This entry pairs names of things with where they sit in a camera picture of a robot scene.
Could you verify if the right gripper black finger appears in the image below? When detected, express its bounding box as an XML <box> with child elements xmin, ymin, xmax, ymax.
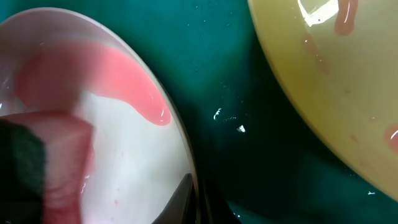
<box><xmin>152</xmin><ymin>173</ymin><xmax>196</xmax><ymax>224</ymax></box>

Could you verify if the white plate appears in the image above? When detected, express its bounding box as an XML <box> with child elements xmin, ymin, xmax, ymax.
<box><xmin>1</xmin><ymin>7</ymin><xmax>197</xmax><ymax>223</ymax></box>

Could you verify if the teal plastic tray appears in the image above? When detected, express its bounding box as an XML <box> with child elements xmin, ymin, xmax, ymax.
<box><xmin>1</xmin><ymin>0</ymin><xmax>397</xmax><ymax>223</ymax></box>

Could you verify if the yellow plate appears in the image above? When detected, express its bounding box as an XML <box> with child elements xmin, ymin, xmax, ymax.
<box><xmin>248</xmin><ymin>0</ymin><xmax>397</xmax><ymax>198</ymax></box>

